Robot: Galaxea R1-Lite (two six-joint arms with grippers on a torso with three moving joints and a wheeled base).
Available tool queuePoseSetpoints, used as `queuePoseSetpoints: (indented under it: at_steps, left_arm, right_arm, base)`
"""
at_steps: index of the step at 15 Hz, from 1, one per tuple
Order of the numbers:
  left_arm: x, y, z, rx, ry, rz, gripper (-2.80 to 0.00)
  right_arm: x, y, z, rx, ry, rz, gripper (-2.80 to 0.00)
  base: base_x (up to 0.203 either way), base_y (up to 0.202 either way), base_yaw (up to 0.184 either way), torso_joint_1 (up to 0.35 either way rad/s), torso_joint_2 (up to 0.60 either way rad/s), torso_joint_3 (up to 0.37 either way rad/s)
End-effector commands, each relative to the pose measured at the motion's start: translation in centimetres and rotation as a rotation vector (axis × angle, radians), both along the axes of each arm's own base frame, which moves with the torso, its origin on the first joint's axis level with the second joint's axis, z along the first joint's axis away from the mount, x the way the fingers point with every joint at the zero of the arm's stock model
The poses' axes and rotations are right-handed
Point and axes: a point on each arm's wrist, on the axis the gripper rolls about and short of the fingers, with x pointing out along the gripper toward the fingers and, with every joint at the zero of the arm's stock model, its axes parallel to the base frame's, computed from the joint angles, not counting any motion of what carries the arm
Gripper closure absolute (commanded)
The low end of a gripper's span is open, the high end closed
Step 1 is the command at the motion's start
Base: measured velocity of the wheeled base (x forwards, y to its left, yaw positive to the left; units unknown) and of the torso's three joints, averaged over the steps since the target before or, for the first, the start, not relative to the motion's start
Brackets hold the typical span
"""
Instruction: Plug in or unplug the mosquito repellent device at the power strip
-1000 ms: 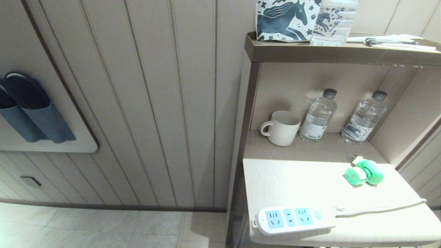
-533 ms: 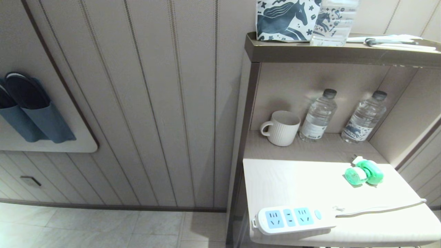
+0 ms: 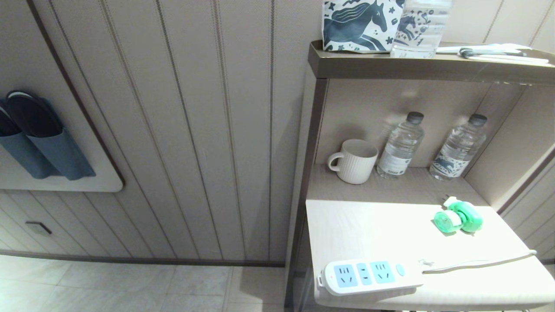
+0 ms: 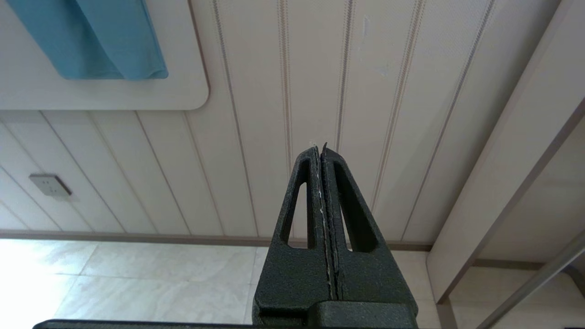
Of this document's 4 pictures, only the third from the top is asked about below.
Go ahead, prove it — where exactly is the white power strip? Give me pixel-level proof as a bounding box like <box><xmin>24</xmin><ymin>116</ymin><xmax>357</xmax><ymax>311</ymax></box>
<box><xmin>317</xmin><ymin>259</ymin><xmax>424</xmax><ymax>296</ymax></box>

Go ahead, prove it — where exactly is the green mosquito repellent plug-in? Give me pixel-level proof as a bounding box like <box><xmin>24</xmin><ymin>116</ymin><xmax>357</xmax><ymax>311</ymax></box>
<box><xmin>434</xmin><ymin>196</ymin><xmax>483</xmax><ymax>234</ymax></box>

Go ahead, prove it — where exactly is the white ribbed mug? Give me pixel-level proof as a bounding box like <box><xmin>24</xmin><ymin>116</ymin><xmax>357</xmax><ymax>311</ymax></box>
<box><xmin>327</xmin><ymin>139</ymin><xmax>379</xmax><ymax>185</ymax></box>

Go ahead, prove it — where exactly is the clear bottle plain white label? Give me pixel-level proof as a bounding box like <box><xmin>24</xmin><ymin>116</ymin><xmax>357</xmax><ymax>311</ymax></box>
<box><xmin>376</xmin><ymin>111</ymin><xmax>425</xmax><ymax>180</ymax></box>

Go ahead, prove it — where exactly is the beige brown shelf unit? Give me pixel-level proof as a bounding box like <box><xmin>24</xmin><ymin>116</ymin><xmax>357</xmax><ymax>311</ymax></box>
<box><xmin>284</xmin><ymin>39</ymin><xmax>555</xmax><ymax>312</ymax></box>

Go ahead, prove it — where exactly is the horse print tissue box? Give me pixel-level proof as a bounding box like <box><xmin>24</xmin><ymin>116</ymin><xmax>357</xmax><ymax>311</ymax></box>
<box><xmin>322</xmin><ymin>0</ymin><xmax>406</xmax><ymax>53</ymax></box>

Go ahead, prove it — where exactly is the clear bottle horse print label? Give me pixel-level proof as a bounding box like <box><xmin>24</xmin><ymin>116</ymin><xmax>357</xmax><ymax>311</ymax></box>
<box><xmin>430</xmin><ymin>114</ymin><xmax>488</xmax><ymax>181</ymax></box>

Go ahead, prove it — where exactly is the brown baseboard strip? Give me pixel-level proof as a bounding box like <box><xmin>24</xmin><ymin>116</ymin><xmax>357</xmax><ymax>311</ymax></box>
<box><xmin>0</xmin><ymin>249</ymin><xmax>285</xmax><ymax>267</ymax></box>

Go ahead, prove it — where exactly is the large clear horse print bottle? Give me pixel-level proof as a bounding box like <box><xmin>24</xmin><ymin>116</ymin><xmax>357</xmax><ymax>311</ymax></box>
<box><xmin>390</xmin><ymin>0</ymin><xmax>453</xmax><ymax>59</ymax></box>

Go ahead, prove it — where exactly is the blue slipper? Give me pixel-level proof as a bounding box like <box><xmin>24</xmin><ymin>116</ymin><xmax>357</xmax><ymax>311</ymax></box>
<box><xmin>5</xmin><ymin>90</ymin><xmax>96</xmax><ymax>181</ymax></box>
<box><xmin>0</xmin><ymin>99</ymin><xmax>59</xmax><ymax>180</ymax></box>

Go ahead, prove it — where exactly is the papers and pen on shelf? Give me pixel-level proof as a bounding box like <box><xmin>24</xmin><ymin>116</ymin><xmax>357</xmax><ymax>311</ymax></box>
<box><xmin>437</xmin><ymin>43</ymin><xmax>549</xmax><ymax>65</ymax></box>

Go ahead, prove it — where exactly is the white power strip cord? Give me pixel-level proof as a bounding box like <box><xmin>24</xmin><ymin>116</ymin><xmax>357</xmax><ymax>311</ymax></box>
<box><xmin>421</xmin><ymin>250</ymin><xmax>537</xmax><ymax>274</ymax></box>

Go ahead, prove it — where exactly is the grey wall socket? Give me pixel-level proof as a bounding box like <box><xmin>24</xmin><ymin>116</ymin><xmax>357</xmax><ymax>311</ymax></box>
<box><xmin>25</xmin><ymin>221</ymin><xmax>53</xmax><ymax>237</ymax></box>

